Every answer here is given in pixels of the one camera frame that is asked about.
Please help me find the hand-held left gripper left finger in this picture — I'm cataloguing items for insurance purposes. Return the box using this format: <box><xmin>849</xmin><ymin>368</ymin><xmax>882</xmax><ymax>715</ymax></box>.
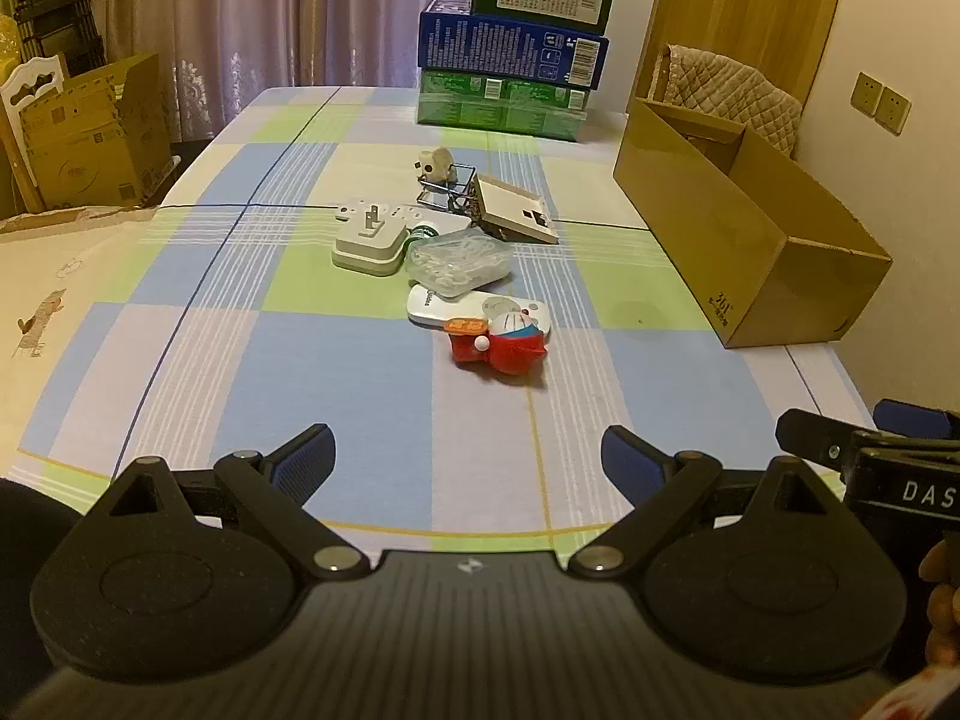
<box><xmin>79</xmin><ymin>424</ymin><xmax>370</xmax><ymax>582</ymax></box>

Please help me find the beige wall socket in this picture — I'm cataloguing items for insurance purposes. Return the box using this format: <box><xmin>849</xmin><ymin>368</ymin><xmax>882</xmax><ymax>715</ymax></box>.
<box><xmin>877</xmin><ymin>86</ymin><xmax>912</xmax><ymax>136</ymax></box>
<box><xmin>850</xmin><ymin>73</ymin><xmax>884</xmax><ymax>123</ymax></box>

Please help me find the white power strip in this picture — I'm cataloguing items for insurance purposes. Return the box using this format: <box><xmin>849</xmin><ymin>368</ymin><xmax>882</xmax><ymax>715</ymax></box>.
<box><xmin>334</xmin><ymin>197</ymin><xmax>472</xmax><ymax>239</ymax></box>

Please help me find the white square tray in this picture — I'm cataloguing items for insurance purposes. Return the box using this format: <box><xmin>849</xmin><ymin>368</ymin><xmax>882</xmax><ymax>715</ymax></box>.
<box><xmin>471</xmin><ymin>174</ymin><xmax>560</xmax><ymax>245</ymax></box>

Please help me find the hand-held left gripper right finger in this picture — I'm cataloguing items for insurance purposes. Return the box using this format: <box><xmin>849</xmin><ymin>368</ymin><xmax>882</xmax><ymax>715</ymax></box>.
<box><xmin>566</xmin><ymin>424</ymin><xmax>852</xmax><ymax>582</ymax></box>

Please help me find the pink patterned curtain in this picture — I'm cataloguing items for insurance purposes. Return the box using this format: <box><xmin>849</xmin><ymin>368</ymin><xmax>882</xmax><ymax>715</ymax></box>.
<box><xmin>75</xmin><ymin>0</ymin><xmax>485</xmax><ymax>143</ymax></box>

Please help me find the person's right hand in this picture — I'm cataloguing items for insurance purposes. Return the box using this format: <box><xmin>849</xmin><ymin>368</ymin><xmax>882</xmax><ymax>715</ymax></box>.
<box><xmin>919</xmin><ymin>538</ymin><xmax>960</xmax><ymax>667</ymax></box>

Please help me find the brown cardboard box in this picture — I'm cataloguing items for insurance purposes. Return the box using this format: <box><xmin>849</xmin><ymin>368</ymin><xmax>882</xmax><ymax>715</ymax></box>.
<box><xmin>613</xmin><ymin>97</ymin><xmax>893</xmax><ymax>350</ymax></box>

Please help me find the chair with quilted cover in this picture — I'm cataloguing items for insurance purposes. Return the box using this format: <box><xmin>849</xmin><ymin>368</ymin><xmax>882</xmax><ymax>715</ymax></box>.
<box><xmin>649</xmin><ymin>43</ymin><xmax>803</xmax><ymax>158</ymax></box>

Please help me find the white remote control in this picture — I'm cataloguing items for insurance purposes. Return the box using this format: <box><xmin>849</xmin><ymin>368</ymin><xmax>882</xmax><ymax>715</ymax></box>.
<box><xmin>407</xmin><ymin>283</ymin><xmax>554</xmax><ymax>338</ymax></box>

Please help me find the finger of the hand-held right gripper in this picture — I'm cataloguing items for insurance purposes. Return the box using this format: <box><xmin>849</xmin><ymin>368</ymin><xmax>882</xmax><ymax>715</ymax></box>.
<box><xmin>775</xmin><ymin>409</ymin><xmax>862</xmax><ymax>467</ymax></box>
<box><xmin>874</xmin><ymin>399</ymin><xmax>960</xmax><ymax>437</ymax></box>

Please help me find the white wooden chair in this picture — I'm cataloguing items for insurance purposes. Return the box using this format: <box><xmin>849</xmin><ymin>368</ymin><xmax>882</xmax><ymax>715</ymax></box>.
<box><xmin>0</xmin><ymin>56</ymin><xmax>70</xmax><ymax>218</ymax></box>

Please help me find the light green wrapped box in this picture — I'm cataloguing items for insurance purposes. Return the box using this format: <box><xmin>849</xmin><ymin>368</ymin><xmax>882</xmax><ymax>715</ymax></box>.
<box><xmin>416</xmin><ymin>69</ymin><xmax>590</xmax><ymax>143</ymax></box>

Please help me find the blue box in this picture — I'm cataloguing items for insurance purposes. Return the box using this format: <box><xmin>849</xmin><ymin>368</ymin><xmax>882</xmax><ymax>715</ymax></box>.
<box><xmin>417</xmin><ymin>0</ymin><xmax>610</xmax><ymax>91</ymax></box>

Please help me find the small beige toy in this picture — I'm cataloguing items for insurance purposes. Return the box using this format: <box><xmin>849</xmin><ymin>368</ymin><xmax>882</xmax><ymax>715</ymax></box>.
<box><xmin>415</xmin><ymin>150</ymin><xmax>457</xmax><ymax>183</ymax></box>

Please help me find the clear plastic swab box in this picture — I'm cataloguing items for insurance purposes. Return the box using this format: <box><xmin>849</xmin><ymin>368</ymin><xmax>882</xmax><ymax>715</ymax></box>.
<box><xmin>406</xmin><ymin>232</ymin><xmax>514</xmax><ymax>293</ymax></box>

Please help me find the red white printed cloth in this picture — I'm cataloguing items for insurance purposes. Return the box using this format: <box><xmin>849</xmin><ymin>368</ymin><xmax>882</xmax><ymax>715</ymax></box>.
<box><xmin>874</xmin><ymin>664</ymin><xmax>960</xmax><ymax>720</ymax></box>

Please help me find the black folding rack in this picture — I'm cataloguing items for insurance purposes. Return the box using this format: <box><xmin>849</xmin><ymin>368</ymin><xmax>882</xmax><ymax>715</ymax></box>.
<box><xmin>0</xmin><ymin>0</ymin><xmax>106</xmax><ymax>83</ymax></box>

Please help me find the red cartoon cat toy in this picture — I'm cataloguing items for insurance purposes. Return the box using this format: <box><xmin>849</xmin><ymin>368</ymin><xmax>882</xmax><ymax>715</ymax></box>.
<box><xmin>448</xmin><ymin>310</ymin><xmax>550</xmax><ymax>385</ymax></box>

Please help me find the large open cardboard box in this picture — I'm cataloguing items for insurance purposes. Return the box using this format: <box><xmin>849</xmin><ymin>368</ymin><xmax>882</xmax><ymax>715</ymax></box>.
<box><xmin>19</xmin><ymin>52</ymin><xmax>173</xmax><ymax>211</ymax></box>

